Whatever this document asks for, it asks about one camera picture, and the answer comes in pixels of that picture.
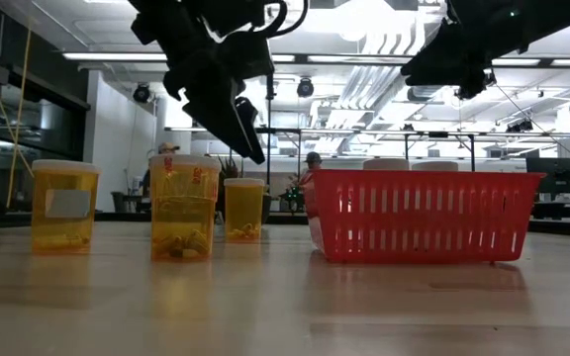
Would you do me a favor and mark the black tripod stand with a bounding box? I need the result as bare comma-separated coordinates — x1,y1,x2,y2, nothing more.
263,68,277,188

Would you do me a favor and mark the person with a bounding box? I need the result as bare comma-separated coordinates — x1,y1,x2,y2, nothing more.
297,150,324,174
141,141,182,199

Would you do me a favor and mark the amber pill bottle white label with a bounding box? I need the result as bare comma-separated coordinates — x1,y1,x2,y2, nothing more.
31,158,102,255

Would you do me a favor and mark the red plastic basket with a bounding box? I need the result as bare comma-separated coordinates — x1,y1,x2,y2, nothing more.
306,169,547,264

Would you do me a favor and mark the black background workstation frame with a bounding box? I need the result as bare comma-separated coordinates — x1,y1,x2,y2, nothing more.
164,126,570,173

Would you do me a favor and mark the potted green succulent plant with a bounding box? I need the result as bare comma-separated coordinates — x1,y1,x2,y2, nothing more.
217,155,273,226

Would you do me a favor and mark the yellow cable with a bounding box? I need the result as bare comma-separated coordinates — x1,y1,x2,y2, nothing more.
0,0,36,209

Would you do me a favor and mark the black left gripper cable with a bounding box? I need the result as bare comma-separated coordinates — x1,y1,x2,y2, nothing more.
249,0,311,40

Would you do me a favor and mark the dark trash bin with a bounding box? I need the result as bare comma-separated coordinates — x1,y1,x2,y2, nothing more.
111,191,129,214

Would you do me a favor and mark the silver ventilation duct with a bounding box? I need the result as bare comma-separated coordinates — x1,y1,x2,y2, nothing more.
406,84,447,104

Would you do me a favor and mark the black computer monitor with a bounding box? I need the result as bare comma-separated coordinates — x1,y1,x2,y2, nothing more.
525,156,570,202

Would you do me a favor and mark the amber pill bottle red print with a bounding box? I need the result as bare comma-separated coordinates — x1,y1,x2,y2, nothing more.
148,153,223,262

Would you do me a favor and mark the amber pill bottle white cap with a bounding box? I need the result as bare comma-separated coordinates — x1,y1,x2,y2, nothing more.
223,177,266,243
362,157,411,172

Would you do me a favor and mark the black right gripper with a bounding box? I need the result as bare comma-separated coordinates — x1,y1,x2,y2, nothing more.
400,0,520,89

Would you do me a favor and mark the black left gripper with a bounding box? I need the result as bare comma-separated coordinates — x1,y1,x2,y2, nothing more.
129,0,276,166

